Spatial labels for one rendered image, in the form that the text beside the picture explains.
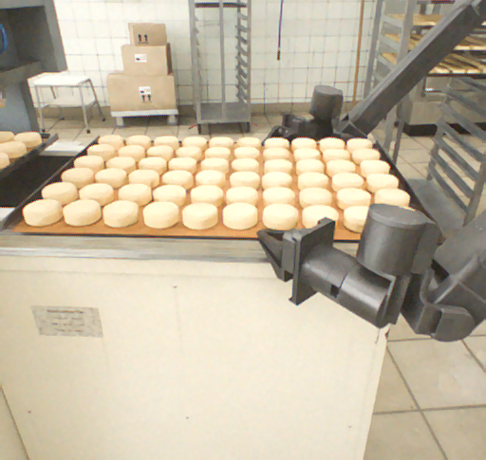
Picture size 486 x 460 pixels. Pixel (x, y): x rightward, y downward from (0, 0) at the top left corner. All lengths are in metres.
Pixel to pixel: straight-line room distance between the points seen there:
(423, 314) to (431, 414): 1.15
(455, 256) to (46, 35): 0.94
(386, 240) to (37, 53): 0.91
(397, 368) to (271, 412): 0.90
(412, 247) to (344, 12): 4.39
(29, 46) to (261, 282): 0.77
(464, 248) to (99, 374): 0.64
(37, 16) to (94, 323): 0.68
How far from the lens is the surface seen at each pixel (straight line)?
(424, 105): 4.13
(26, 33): 1.15
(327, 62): 4.79
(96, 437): 1.01
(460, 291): 0.49
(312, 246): 0.51
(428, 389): 1.68
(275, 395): 0.84
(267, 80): 4.69
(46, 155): 1.00
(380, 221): 0.44
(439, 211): 2.48
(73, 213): 0.64
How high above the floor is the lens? 1.20
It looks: 29 degrees down
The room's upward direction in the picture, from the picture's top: straight up
